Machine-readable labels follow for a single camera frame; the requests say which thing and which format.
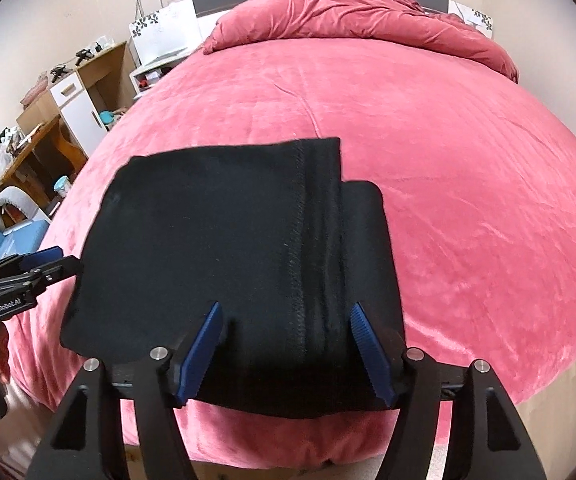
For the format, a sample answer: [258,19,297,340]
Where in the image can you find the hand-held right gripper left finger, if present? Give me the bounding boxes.
[28,301,226,480]

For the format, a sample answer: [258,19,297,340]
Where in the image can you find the person's left hand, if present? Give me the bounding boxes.
[0,322,12,387]

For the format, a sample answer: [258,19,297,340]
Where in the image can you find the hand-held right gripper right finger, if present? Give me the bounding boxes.
[350,302,549,480]

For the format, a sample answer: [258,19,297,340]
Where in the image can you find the wooden desk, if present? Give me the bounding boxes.
[0,115,88,213]

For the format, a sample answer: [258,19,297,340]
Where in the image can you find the white nightstand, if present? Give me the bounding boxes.
[128,52,189,98]

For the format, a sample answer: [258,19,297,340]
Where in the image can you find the pink velvet bed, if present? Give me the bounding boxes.
[5,37,576,466]

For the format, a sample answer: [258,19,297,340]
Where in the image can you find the wooden cabinet with white doors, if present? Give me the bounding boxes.
[16,41,141,160]

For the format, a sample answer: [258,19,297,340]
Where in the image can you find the pink comforter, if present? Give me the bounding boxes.
[203,0,520,83]

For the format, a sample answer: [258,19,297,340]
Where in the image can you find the blue chair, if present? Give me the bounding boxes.
[0,187,53,268]

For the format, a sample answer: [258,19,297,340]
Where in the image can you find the black pants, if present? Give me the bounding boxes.
[60,136,407,420]

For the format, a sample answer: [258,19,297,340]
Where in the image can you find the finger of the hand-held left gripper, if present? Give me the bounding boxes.
[0,246,64,275]
[0,255,84,295]

